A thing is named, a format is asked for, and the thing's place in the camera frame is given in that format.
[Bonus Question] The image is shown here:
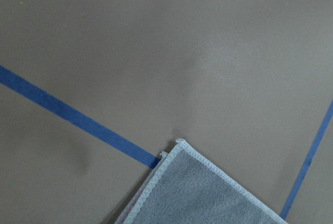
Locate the pink towel with grey hem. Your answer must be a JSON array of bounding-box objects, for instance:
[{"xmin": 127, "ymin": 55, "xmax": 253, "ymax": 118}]
[{"xmin": 116, "ymin": 139, "xmax": 285, "ymax": 223}]

